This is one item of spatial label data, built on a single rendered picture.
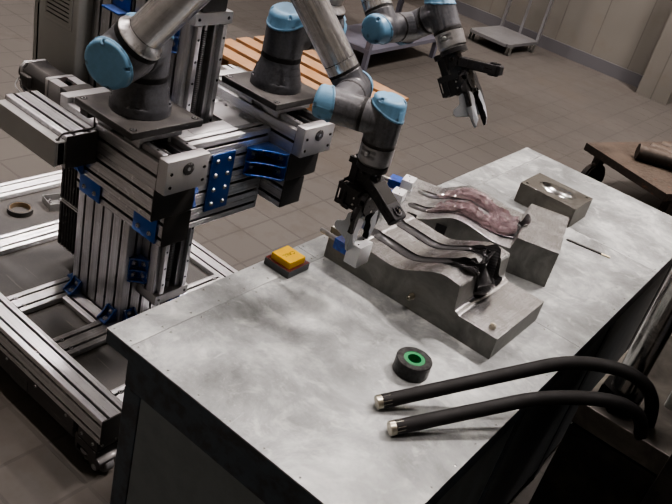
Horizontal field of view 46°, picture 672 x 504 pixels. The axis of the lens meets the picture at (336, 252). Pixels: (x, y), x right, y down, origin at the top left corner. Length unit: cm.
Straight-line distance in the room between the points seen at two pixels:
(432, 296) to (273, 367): 45
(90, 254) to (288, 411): 126
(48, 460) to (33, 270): 69
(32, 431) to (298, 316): 107
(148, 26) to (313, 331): 74
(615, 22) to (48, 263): 653
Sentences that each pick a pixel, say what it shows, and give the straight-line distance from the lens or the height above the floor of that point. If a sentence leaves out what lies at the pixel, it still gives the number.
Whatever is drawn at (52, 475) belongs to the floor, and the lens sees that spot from 246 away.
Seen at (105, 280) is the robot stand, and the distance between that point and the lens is 260.
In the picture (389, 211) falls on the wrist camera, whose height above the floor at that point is 108.
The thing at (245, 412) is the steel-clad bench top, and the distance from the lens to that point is 152.
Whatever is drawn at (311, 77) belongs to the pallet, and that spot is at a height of 12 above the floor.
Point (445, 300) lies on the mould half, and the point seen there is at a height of 88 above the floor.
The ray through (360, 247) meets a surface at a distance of 179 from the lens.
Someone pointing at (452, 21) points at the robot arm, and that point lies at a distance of 213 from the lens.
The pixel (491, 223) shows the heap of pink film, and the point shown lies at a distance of 224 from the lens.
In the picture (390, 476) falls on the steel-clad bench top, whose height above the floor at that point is 80.
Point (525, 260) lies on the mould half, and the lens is 221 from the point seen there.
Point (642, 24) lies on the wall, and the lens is 830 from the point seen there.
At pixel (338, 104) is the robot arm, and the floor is 126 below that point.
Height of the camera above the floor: 183
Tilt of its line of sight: 30 degrees down
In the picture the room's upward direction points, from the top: 15 degrees clockwise
